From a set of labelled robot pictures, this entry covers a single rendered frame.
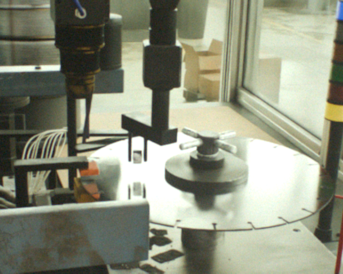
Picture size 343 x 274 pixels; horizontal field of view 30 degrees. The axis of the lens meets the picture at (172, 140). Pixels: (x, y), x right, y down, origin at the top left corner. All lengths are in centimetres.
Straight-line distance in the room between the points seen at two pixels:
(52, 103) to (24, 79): 50
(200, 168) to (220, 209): 10
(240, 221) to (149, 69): 20
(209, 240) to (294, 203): 14
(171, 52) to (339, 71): 37
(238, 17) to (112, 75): 98
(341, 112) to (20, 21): 69
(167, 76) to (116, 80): 26
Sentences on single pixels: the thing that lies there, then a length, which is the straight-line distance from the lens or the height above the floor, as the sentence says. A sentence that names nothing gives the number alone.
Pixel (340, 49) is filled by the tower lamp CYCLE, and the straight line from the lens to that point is 102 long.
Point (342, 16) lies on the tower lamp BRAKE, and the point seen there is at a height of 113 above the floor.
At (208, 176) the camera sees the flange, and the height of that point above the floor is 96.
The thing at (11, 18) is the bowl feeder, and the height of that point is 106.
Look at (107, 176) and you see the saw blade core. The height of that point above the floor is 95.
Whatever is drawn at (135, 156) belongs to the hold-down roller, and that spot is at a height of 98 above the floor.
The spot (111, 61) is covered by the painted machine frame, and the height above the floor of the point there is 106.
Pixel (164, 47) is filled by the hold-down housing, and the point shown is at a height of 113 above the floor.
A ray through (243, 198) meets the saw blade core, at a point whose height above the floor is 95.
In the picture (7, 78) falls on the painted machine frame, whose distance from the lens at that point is 96.
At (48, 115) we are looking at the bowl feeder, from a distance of 146.
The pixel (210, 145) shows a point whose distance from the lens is 81.
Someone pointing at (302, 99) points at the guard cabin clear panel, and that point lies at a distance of 160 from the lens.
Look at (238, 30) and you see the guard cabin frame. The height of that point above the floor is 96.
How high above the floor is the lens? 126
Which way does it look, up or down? 19 degrees down
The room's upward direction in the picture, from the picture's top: 2 degrees clockwise
